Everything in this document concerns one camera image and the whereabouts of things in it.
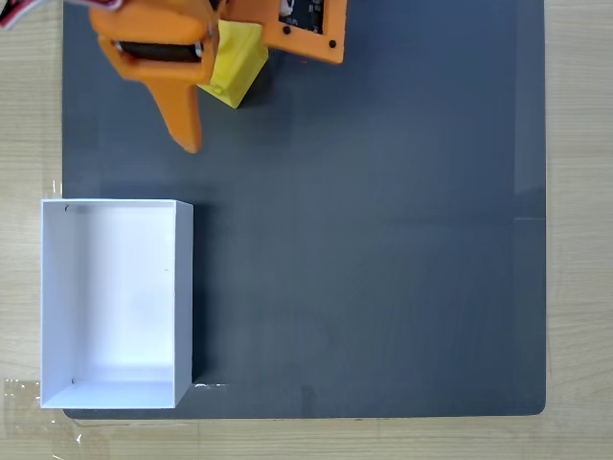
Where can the yellow toy brick block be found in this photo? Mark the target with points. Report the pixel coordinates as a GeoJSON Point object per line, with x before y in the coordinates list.
{"type": "Point", "coordinates": [237, 62]}

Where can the dark grey table mat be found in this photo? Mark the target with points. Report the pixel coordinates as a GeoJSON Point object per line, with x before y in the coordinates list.
{"type": "Point", "coordinates": [373, 239]}

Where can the clear tape piece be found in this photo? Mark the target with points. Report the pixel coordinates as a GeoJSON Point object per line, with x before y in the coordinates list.
{"type": "Point", "coordinates": [21, 393]}
{"type": "Point", "coordinates": [56, 188]}

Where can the orange camera mount with board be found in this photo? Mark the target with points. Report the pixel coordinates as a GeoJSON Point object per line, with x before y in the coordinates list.
{"type": "Point", "coordinates": [311, 33]}

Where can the white open cardboard box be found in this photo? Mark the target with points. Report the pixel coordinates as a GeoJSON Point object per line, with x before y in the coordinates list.
{"type": "Point", "coordinates": [124, 297]}

